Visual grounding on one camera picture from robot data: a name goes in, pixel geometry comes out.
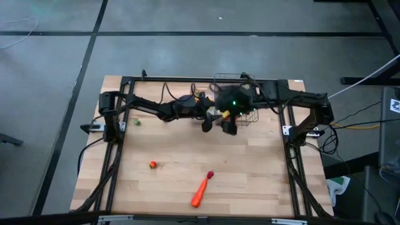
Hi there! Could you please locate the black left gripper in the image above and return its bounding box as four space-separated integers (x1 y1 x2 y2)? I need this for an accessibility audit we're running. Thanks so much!
173 92 219 134

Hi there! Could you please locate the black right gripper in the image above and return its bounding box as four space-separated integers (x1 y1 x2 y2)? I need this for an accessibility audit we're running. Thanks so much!
214 83 262 136

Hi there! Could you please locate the orange carrot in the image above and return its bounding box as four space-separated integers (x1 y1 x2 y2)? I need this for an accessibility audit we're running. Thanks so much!
190 177 209 209

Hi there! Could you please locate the black furniture base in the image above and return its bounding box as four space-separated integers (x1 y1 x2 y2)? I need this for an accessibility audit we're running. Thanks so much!
314 0 400 86

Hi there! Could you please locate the white and green bag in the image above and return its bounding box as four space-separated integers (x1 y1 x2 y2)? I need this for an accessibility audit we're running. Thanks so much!
326 175 351 208

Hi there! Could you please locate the grey cabinet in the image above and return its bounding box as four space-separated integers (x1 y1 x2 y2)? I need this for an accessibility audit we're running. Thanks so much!
379 86 400 169

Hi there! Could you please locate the white printed tag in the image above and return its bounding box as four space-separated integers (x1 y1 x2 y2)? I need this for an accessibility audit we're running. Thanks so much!
389 97 400 114

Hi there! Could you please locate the black floor object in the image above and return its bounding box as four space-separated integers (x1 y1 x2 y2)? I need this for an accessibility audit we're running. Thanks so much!
0 132 24 147

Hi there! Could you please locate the metal wire basket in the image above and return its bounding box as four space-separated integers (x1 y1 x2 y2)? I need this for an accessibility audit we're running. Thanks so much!
213 72 260 128

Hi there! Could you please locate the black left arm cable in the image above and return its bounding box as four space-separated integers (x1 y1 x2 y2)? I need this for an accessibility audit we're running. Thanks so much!
158 81 198 106

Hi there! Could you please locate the black aluminium table frame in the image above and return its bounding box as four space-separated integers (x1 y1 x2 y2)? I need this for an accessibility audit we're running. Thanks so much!
70 69 334 221

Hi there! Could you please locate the black floor cable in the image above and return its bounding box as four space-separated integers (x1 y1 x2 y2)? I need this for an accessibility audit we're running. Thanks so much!
76 136 106 176

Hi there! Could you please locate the silver aluminium bracket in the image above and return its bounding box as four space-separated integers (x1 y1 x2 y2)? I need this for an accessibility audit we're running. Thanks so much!
97 214 134 223
271 217 309 225

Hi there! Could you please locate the yellow cable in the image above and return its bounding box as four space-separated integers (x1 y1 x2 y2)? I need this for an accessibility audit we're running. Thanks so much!
331 123 381 130

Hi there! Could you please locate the white floor cable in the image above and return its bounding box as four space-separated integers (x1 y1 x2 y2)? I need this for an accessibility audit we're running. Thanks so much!
0 16 39 50

